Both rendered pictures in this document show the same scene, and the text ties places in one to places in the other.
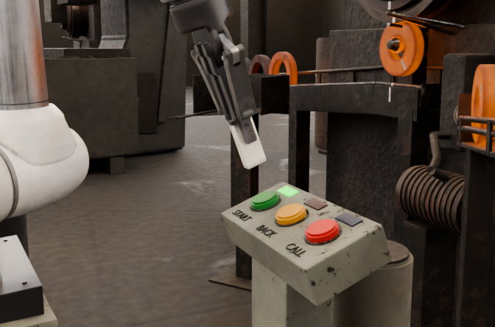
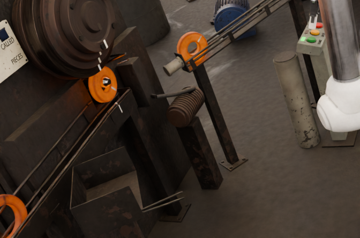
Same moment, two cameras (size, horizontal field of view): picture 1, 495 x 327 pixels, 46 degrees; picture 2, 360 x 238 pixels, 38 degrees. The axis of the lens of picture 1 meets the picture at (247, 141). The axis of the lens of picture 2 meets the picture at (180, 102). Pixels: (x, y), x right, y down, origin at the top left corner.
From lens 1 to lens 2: 2.97 m
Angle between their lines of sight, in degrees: 111
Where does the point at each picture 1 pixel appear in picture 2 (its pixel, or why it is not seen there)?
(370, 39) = (57, 110)
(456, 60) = (138, 61)
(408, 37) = (109, 72)
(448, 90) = (142, 77)
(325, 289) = not seen: hidden behind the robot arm
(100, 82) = not seen: outside the picture
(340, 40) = (30, 135)
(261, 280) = (325, 50)
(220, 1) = not seen: outside the picture
